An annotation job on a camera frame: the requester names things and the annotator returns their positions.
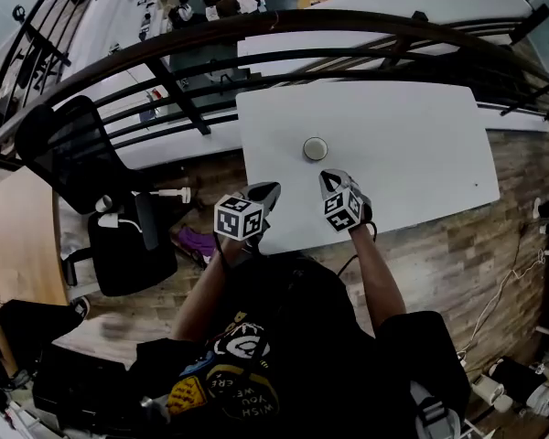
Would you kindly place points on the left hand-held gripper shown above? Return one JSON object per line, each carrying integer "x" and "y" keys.
{"x": 238, "y": 217}

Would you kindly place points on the round yellow table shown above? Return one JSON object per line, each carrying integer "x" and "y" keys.
{"x": 313, "y": 0}

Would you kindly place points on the black metal railing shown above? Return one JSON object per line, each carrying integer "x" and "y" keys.
{"x": 302, "y": 23}

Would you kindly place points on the person's black printed t-shirt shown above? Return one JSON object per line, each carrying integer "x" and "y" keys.
{"x": 302, "y": 327}

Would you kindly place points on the black office chair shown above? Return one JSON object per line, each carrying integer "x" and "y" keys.
{"x": 82, "y": 163}

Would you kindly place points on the purple cloth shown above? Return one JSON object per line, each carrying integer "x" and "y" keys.
{"x": 194, "y": 240}

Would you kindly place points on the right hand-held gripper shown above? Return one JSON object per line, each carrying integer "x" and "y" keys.
{"x": 343, "y": 208}

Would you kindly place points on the white upside-down cup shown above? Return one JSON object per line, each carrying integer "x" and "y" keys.
{"x": 315, "y": 149}

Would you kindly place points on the light wooden desk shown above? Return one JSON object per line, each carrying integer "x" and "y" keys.
{"x": 18, "y": 236}

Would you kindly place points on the person's left forearm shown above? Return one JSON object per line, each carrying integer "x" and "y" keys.
{"x": 201, "y": 291}

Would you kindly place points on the person's right forearm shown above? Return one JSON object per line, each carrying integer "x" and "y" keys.
{"x": 377, "y": 281}

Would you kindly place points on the black box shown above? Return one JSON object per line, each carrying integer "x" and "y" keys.
{"x": 82, "y": 387}

